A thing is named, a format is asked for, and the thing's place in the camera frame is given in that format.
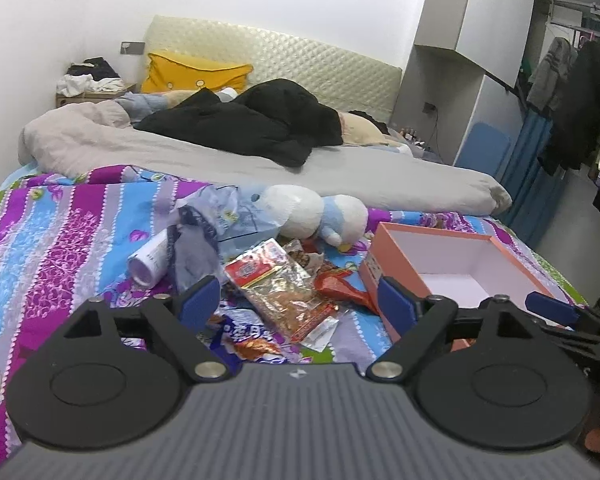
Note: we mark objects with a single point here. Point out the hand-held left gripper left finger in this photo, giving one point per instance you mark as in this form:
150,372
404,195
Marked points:
200,302

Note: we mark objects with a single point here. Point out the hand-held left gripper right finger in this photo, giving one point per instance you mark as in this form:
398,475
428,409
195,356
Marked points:
392,302

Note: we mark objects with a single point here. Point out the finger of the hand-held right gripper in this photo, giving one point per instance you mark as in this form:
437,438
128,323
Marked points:
595,347
550,306

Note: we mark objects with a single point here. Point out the clear snack packet white header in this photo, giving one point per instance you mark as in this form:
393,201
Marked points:
275,287

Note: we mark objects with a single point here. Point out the pink cardboard box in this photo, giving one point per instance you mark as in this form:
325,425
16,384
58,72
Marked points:
455,255

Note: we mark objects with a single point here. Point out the blue white snack packet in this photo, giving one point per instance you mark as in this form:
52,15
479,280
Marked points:
245,335

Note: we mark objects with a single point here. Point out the white paper tube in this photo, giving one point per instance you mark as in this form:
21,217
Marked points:
150,260

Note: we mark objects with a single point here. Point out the pale blue plastic bag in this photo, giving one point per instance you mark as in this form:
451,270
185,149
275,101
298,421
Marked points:
215,225

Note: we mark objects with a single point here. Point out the clear snack packet red header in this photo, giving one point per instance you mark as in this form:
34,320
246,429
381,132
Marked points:
302,257

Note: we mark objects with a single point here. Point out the white and blue plush toy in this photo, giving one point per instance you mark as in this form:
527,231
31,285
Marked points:
290,210

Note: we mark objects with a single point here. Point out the blue curtain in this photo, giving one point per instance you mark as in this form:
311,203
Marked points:
527,175

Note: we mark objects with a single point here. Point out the grey duvet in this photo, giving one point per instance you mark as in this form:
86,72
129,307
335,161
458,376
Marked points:
180,160

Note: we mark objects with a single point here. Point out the purple floral bedsheet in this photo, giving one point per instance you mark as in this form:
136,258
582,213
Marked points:
55,240

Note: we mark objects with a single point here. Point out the beige pillow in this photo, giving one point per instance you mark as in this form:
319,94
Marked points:
362,129

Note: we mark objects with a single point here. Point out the black jacket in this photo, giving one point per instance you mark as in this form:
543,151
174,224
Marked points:
260,120

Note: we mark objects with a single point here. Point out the black hanging coat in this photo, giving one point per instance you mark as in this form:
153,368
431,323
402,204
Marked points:
580,105

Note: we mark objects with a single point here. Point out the light blue cloth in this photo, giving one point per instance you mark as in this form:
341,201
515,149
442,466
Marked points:
142,102

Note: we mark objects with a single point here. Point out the yellow pillow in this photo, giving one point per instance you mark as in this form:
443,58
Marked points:
190,72

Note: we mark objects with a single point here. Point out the grey hanging jacket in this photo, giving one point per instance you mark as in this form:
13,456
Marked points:
550,75

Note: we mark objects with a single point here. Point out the wooden nightstand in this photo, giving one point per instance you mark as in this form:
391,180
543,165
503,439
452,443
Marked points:
90,98

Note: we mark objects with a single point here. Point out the white clothes pile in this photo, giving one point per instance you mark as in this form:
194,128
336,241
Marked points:
80,83

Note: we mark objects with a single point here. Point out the yellow sponge block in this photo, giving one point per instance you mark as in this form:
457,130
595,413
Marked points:
305,65

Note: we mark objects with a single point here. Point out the black folded cloth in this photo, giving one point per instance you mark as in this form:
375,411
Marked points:
97,66

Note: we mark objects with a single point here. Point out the white wardrobe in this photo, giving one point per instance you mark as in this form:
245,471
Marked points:
490,15

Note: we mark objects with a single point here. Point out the grey wall panel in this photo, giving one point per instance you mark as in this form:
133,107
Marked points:
131,48

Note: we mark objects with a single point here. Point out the metal clothes rail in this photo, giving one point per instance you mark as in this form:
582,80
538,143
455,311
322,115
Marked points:
590,10

